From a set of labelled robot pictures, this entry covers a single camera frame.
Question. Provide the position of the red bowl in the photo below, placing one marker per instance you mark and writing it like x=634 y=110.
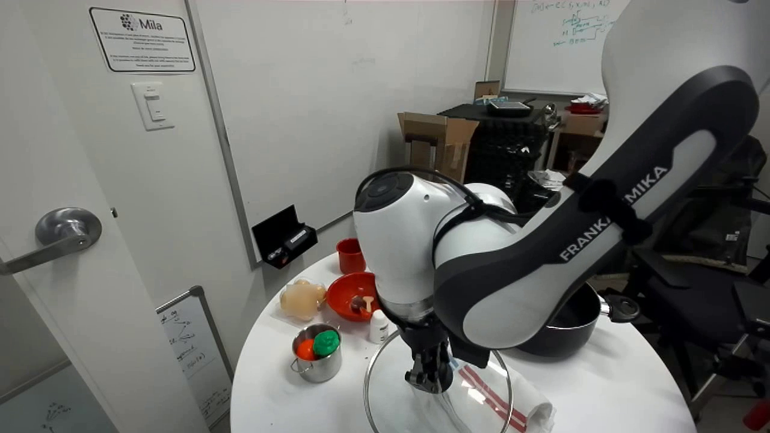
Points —
x=347 y=295

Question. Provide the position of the open black case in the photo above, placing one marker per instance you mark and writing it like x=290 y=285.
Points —
x=286 y=237

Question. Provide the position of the white Mila wall sign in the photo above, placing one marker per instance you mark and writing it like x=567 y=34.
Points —
x=145 y=39

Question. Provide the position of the wall whiteboard with writing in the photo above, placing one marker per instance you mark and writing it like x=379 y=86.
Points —
x=561 y=39

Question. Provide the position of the small leaning whiteboard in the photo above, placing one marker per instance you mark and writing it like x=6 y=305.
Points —
x=194 y=353

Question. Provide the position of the black cooking pot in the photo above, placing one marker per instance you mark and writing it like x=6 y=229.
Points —
x=574 y=330

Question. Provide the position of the black office chair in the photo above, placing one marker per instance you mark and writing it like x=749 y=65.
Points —
x=698 y=296

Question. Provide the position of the white light switch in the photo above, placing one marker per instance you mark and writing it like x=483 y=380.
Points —
x=152 y=107

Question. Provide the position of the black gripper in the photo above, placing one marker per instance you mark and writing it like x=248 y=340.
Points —
x=430 y=344

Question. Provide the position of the white door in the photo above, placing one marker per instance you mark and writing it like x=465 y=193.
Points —
x=81 y=338

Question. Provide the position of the glass lid with black knob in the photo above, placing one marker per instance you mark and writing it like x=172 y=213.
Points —
x=387 y=401

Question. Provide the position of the small white shaker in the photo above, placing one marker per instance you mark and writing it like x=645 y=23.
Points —
x=379 y=328

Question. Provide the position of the small cardboard box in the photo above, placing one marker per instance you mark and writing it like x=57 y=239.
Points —
x=582 y=135

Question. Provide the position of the red mug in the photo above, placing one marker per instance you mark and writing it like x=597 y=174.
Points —
x=349 y=257

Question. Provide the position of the large open cardboard box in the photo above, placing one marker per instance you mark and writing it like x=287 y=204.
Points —
x=437 y=145

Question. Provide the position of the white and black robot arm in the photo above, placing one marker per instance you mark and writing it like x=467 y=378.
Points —
x=521 y=272

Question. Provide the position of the black cart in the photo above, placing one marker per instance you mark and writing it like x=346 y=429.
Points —
x=502 y=145

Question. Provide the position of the metal cup with toys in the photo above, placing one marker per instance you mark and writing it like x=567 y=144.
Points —
x=316 y=358

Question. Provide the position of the white towel with red stripe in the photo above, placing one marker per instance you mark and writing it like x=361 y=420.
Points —
x=543 y=417

